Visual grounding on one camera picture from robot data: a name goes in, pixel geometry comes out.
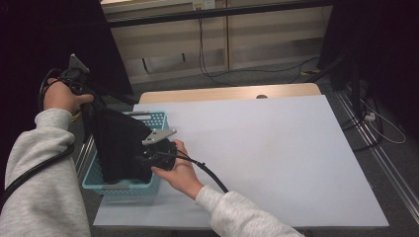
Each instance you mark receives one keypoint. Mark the white table mat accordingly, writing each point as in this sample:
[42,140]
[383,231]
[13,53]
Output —
[263,148]

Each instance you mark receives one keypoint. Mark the light blue plastic basket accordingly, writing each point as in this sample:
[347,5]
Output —
[158,118]

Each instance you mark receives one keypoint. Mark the black horizontal bar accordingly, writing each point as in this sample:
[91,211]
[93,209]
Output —
[210,13]

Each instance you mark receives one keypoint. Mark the dark round table grommet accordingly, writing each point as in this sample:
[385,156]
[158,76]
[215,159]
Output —
[262,96]

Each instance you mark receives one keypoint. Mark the white power plug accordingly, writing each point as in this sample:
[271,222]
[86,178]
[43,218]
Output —
[369,116]

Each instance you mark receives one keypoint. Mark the aluminium floor rail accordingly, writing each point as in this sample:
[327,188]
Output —
[84,154]
[395,184]

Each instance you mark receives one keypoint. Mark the person's right hand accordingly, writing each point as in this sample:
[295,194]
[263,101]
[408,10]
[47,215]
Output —
[183,174]

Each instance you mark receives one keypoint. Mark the black shorts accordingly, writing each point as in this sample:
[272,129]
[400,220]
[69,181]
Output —
[118,144]

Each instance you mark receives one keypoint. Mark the black curtain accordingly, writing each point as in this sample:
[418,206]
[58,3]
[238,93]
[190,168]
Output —
[388,33]
[19,33]

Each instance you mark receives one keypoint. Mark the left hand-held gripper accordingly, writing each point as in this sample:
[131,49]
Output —
[74,79]

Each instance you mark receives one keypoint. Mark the white wall socket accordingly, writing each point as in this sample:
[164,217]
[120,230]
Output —
[207,4]

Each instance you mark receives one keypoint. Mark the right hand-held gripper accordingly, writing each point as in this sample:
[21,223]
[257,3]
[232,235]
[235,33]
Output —
[163,158]

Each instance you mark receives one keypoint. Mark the person's left hand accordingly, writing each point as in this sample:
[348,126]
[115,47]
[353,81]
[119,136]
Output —
[59,97]

